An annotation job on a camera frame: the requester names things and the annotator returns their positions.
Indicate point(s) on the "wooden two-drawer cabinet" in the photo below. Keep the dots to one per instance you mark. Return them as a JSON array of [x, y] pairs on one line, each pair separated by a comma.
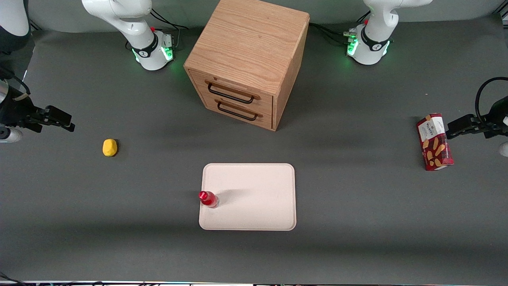
[[246, 39]]

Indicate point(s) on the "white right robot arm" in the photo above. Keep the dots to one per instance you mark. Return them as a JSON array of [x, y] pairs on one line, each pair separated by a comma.
[[135, 24]]

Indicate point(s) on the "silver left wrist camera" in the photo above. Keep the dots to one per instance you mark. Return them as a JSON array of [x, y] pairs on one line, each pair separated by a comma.
[[504, 149]]

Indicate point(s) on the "red cookie box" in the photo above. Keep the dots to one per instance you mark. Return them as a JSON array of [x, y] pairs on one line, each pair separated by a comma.
[[436, 147]]

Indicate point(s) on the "yellow lemon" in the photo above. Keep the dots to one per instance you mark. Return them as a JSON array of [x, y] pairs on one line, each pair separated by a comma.
[[110, 147]]

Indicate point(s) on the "red coke bottle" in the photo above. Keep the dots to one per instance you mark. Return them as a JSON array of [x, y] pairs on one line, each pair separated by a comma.
[[209, 200]]

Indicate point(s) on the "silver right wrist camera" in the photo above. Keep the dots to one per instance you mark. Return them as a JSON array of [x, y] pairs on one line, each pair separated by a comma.
[[10, 135]]

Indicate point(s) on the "cream rectangular tray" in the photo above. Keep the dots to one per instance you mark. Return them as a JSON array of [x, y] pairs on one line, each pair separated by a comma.
[[258, 198]]

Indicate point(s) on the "wooden drawer front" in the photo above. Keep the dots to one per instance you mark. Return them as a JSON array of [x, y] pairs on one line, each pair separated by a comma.
[[260, 121], [238, 99]]

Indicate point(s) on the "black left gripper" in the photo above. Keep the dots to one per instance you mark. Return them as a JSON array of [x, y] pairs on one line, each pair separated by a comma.
[[497, 113]]

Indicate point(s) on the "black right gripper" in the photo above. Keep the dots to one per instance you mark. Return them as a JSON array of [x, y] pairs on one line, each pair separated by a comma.
[[16, 110]]

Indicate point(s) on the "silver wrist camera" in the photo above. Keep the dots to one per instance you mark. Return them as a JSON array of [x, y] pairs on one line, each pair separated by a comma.
[[10, 135], [504, 149]]

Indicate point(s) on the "aluminium frame rail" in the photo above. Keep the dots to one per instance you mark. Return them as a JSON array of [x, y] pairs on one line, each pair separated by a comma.
[[504, 15], [35, 26]]

